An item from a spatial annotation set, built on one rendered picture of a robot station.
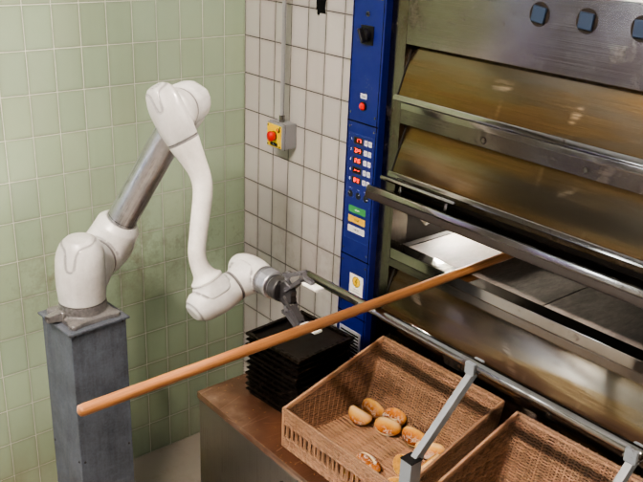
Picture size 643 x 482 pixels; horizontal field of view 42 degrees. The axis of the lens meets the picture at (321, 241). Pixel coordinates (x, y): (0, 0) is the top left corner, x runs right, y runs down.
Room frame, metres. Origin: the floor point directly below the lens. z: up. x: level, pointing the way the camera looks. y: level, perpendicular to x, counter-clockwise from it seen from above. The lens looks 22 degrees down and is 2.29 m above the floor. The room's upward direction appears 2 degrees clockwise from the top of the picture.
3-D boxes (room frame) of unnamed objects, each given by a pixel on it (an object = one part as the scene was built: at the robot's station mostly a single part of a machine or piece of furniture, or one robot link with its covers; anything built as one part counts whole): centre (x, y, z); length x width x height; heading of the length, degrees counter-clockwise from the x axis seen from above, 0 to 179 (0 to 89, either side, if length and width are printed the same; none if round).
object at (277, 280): (2.30, 0.11, 1.20); 0.09 x 0.07 x 0.08; 41
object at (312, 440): (2.33, -0.25, 0.72); 0.56 x 0.49 x 0.28; 42
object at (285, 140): (3.17, 0.17, 1.46); 0.10 x 0.07 x 0.10; 41
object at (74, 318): (2.46, 0.80, 1.03); 0.22 x 0.18 x 0.06; 135
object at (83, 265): (2.49, 0.78, 1.17); 0.18 x 0.16 x 0.22; 171
